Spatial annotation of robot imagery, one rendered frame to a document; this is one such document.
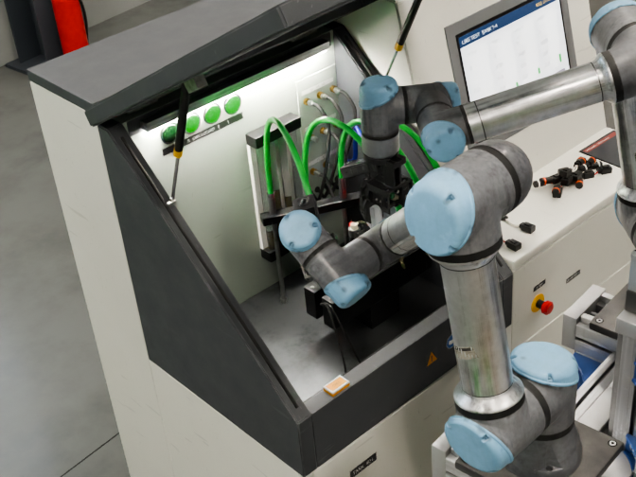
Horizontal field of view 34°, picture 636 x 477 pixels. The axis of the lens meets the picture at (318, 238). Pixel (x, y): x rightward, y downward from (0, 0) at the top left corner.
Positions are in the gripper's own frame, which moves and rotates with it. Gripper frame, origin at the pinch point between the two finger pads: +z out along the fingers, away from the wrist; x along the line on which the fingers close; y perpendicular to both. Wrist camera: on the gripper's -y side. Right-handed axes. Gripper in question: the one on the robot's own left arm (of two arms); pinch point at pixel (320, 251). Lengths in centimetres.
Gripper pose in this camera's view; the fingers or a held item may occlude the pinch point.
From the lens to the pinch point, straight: 222.3
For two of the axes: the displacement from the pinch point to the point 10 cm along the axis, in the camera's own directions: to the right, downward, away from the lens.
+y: 2.9, 9.3, -2.2
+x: 9.5, -3.1, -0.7
